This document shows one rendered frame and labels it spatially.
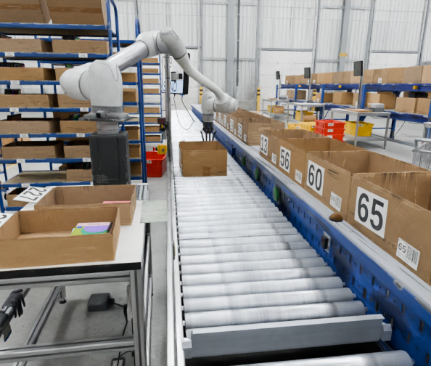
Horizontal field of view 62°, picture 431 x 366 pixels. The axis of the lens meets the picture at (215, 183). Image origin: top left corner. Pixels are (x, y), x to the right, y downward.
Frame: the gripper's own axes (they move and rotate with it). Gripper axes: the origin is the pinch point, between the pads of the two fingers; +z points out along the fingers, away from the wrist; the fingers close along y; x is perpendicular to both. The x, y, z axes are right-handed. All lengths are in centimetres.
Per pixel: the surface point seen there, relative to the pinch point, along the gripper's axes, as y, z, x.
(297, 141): -39, -17, 82
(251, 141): -32.4, -5.1, 4.4
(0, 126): 159, -14, -33
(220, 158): -3.2, -0.4, 42.2
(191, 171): 15.6, 7.2, 42.7
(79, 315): 85, 86, 74
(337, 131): -298, 38, -394
